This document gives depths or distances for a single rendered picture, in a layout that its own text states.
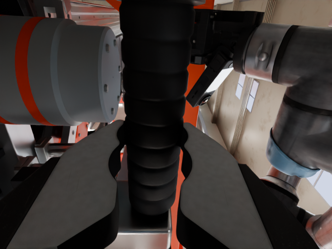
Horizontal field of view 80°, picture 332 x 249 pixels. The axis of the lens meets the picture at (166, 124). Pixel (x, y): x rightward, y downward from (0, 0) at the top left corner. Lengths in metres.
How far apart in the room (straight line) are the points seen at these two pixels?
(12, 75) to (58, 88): 0.04
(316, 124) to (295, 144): 0.04
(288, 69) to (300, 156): 0.12
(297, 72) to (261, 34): 0.07
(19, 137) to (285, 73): 0.39
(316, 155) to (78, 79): 0.30
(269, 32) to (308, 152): 0.16
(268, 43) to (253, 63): 0.03
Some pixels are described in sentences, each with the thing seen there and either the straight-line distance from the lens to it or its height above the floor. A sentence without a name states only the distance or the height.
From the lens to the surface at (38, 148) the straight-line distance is 0.41.
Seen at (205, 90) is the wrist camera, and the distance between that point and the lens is 0.36.
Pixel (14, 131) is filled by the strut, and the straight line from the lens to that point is 0.38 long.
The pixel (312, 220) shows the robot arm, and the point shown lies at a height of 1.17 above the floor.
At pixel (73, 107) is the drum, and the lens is 0.26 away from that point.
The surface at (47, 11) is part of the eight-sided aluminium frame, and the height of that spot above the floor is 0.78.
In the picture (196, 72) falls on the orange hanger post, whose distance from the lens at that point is 0.74.
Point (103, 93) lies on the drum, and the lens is 0.24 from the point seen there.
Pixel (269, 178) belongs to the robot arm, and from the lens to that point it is 0.68.
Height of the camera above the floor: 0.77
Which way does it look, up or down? 29 degrees up
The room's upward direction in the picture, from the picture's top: 177 degrees counter-clockwise
